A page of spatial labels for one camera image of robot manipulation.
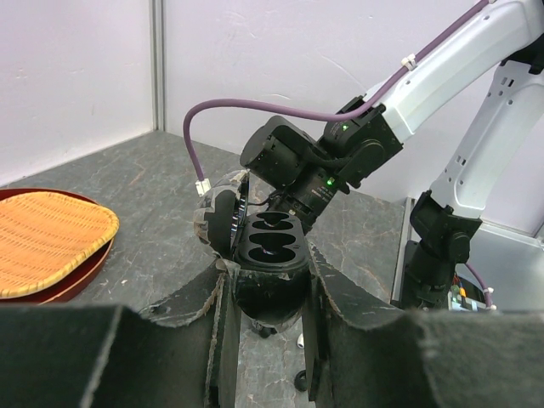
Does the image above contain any dark red round tray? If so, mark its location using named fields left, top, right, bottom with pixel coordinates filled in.
left=1, top=188, right=114, bottom=305

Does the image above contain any black earbud charging case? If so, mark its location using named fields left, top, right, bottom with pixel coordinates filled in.
left=233, top=212, right=310, bottom=326

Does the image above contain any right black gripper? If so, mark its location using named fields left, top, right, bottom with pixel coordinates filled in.
left=193, top=167, right=349, bottom=258

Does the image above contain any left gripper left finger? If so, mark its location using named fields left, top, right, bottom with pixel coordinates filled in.
left=1, top=266, right=240, bottom=407

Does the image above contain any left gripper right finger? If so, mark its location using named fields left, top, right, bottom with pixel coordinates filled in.
left=303, top=247, right=543, bottom=407

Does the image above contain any black earbud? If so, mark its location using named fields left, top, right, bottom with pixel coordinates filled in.
left=293, top=370, right=308, bottom=392

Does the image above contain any woven bamboo square tray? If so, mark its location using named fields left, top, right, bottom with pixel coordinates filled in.
left=1, top=190, right=120, bottom=299

